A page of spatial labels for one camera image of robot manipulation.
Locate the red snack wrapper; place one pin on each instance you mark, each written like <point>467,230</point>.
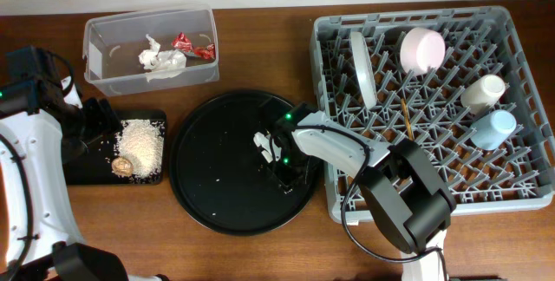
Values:
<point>182,43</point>

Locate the grey plate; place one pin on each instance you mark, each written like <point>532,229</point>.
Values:
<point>363,69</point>

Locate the pink bowl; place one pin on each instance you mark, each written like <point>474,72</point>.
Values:
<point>422,50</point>

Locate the brown food patty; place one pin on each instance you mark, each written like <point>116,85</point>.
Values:
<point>122,167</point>

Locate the wooden chopstick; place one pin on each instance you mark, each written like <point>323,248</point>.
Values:
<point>407,119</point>

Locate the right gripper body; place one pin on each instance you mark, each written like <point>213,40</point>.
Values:
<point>290,169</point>

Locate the grey dishwasher rack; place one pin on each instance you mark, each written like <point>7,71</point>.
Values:
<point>518,175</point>

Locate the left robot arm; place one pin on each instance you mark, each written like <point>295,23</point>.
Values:
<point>35,116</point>

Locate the white rice pile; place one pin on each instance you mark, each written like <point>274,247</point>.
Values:
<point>142,142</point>

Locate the white napkin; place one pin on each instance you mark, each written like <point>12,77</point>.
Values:
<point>161,64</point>

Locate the white plastic cup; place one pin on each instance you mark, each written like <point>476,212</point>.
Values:
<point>483,94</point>

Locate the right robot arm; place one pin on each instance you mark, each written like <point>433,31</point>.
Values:
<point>409,201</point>

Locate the clear plastic waste bin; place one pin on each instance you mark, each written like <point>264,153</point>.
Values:
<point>111,45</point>

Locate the light blue cup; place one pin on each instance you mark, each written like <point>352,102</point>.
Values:
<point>493,129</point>

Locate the round black serving tray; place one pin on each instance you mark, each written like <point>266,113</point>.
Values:
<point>219,177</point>

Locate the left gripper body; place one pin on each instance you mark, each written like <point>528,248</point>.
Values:
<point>81,126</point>

